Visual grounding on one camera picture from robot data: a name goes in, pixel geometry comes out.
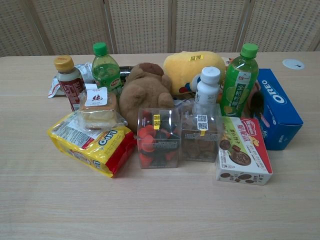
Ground dark snack packet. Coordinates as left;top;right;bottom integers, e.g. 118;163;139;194
118;65;136;83

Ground chocolate biscuit box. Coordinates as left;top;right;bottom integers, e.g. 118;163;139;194
215;116;274;186

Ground white red snack wrapper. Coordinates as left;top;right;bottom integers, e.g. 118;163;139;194
47;76;65;99

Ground brown plush toy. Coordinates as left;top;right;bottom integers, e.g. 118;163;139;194
118;62;175;134

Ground yellow Lipo snack bag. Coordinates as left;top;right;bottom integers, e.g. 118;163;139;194
47;111;137;179

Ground clear box brown cookies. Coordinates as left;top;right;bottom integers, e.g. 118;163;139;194
180;102;224;164

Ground white capped milk bottle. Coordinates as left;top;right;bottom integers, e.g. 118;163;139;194
194;66;221;107

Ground clear box red black capsules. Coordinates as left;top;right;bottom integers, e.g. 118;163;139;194
136;107;182;170

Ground yellow plush toy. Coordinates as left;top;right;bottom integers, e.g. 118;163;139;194
163;50;227;97

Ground folding screen partition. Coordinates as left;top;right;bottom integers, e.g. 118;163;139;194
0;0;320;58

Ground small green soda bottle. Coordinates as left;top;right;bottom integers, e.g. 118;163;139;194
91;42;124;98

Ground brown tea bottle yellow cap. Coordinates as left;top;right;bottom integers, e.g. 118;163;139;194
53;55;86;113

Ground tall green tea bottle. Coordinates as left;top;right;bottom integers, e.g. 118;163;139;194
220;42;260;118

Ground clear wrapped pastry pack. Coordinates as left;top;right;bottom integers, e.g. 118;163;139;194
76;109;129;131

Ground round table cable grommet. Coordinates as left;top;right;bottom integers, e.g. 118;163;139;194
282;58;306;71

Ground blue Oreo box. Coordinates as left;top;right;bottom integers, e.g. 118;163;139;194
251;68;304;152

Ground wrapped bread with white label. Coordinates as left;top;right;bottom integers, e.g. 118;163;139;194
78;86;119;113

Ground orange black plush toy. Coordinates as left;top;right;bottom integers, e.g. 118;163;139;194
246;83;265;118

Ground silver foil snack packet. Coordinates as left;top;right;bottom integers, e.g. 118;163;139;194
74;62;95;84

